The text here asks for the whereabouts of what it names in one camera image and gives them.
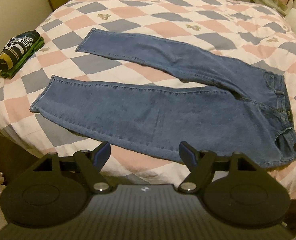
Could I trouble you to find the striped folded shirt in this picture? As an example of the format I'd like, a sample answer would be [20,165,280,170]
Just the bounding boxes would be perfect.
[0,30,40,70]

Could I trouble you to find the blue denim jeans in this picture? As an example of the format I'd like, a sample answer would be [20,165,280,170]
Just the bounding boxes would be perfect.
[31,29,296,168]

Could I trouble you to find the pink grey checkered quilt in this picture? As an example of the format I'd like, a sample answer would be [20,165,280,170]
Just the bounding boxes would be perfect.
[0,0,296,199]

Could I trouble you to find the green folded garment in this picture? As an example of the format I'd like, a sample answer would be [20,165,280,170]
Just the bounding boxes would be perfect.
[1,36,45,79]

